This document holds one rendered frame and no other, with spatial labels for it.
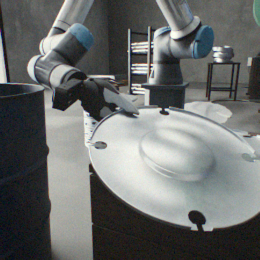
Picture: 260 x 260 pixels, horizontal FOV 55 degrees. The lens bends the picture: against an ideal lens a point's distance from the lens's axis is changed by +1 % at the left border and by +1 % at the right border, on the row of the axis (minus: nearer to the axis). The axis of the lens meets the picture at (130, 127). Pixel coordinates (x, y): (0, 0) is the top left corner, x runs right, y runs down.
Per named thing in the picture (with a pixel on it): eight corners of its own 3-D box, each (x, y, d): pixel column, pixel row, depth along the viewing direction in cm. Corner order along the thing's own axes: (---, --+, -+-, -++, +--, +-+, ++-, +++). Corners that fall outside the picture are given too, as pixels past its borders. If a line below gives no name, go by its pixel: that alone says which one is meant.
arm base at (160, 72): (144, 84, 106) (145, 60, 104) (153, 82, 120) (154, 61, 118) (180, 85, 101) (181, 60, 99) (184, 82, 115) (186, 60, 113)
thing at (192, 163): (76, 226, 28) (76, 221, 27) (96, 102, 52) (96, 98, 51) (311, 237, 31) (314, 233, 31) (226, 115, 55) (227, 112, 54)
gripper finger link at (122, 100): (154, 97, 51) (121, 85, 56) (137, 100, 46) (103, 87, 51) (151, 111, 52) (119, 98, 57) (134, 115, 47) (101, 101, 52)
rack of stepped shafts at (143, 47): (151, 108, 306) (153, 25, 282) (125, 104, 336) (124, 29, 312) (170, 104, 336) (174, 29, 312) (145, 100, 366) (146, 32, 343)
